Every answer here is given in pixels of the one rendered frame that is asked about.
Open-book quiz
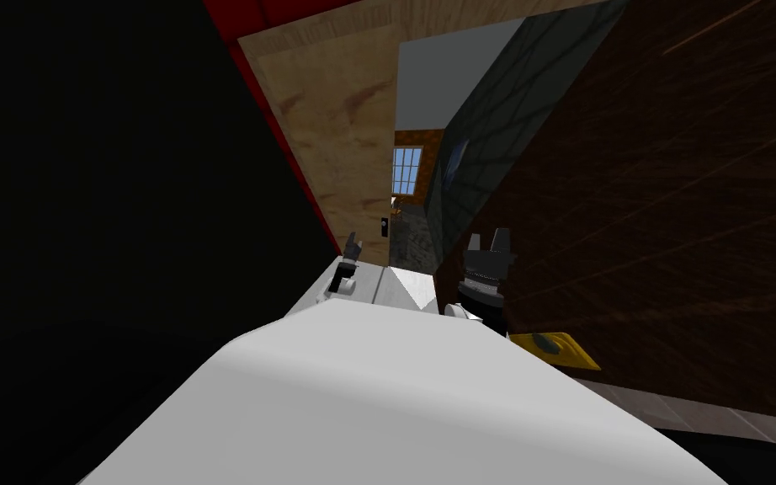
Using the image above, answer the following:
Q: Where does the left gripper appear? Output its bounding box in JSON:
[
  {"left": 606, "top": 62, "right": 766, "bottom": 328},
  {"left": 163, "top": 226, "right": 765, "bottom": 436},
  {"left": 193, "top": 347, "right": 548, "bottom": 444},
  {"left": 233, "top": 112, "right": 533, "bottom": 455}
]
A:
[{"left": 340, "top": 232, "right": 364, "bottom": 265}]

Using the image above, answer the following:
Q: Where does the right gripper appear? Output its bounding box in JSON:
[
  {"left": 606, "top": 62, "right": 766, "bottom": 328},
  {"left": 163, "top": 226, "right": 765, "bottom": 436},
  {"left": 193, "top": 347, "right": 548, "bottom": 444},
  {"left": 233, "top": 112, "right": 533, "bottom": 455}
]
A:
[{"left": 461, "top": 227, "right": 519, "bottom": 272}]

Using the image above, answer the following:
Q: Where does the blue paned window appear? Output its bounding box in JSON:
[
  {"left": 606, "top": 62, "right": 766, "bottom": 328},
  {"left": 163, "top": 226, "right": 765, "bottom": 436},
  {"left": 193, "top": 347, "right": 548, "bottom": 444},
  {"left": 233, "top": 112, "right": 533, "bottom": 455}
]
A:
[{"left": 391, "top": 146, "right": 424, "bottom": 197}]

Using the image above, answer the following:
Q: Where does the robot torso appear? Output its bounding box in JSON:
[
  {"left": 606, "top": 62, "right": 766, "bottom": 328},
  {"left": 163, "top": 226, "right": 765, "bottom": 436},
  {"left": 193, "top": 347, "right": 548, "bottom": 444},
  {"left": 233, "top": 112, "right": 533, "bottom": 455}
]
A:
[{"left": 77, "top": 255, "right": 730, "bottom": 485}]

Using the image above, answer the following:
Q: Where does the dark brown door leaf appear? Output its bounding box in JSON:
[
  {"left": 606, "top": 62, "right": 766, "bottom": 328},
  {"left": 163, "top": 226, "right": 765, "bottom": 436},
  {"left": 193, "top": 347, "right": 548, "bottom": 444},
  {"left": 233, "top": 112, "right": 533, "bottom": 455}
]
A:
[{"left": 431, "top": 0, "right": 776, "bottom": 427}]

